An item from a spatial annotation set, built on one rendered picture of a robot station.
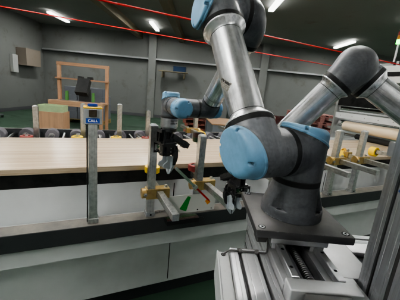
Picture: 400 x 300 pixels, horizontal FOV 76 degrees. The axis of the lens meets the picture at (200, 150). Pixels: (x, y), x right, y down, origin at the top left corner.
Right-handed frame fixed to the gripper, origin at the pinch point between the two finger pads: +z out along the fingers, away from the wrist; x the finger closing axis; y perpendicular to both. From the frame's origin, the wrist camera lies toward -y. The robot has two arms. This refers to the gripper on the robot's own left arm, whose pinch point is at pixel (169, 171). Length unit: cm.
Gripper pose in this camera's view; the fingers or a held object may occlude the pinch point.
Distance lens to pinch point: 118.5
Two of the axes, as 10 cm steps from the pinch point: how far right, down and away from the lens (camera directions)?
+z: -0.9, 9.7, 2.3
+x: 6.9, 2.3, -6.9
